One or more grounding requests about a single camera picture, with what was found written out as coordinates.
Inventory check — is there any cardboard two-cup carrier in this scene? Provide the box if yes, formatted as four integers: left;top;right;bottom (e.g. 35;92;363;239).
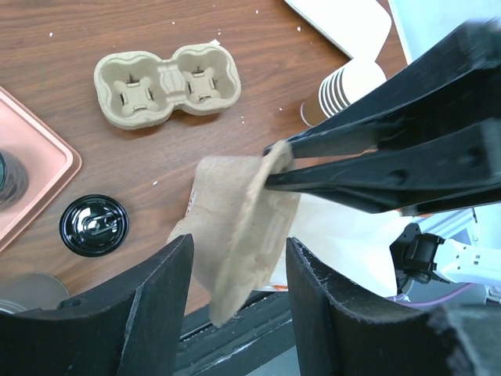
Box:
93;43;241;130

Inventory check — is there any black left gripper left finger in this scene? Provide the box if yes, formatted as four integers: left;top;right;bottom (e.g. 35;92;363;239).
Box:
1;234;193;375

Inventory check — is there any white rectangular tray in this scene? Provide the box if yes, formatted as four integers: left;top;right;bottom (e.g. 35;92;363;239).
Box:
285;0;392;61

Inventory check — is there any stack of paper cups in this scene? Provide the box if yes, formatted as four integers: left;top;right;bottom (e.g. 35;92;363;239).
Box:
300;59;387;127

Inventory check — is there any dark green mug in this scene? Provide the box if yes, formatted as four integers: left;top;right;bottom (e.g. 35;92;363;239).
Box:
1;150;29;212

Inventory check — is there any orange plastic tray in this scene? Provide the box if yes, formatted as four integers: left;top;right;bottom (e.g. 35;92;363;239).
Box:
1;89;82;249

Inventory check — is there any stack of black lids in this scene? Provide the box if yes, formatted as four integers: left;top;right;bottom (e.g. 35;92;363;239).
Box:
59;193;129;258

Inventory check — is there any brown paper takeout bag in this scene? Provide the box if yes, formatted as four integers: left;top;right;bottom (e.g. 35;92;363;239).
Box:
253;191;411;298

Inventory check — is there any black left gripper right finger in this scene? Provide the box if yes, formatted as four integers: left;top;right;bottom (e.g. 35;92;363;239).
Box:
286;238;500;375

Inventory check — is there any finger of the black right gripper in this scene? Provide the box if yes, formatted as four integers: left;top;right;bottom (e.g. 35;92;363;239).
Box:
287;19;500;158
265;123;500;215

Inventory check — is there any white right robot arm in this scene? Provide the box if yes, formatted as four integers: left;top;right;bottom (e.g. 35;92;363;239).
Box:
266;20;500;297

